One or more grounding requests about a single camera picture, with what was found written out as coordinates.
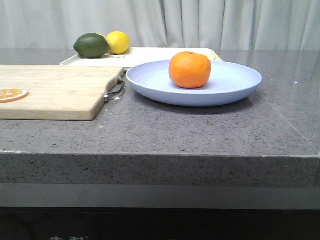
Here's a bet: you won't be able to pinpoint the light blue plate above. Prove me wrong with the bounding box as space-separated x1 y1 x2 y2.
126 60 263 107

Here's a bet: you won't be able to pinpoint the metal cutting board handle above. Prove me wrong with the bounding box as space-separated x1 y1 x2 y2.
103 76 125 103

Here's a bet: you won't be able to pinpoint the orange slice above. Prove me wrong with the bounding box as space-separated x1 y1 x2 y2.
0 88 29 104

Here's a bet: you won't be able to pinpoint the orange fruit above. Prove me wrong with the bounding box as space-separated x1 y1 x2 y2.
168 51 212 89

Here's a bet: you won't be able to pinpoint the yellow lemon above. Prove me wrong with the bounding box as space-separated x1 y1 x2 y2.
105 31 130 55

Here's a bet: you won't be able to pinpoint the grey curtain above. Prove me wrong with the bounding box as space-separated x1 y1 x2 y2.
0 0 320 51

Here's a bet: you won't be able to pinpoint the green lime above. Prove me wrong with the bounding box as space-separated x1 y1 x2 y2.
73 33 110 59

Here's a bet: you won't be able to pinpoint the white rectangular tray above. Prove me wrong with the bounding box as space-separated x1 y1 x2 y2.
60 47 216 70

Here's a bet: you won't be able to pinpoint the pale yellow fruit slices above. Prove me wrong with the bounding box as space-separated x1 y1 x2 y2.
206 53 222 62

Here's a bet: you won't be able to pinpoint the wooden cutting board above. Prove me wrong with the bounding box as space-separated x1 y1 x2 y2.
0 65 124 121

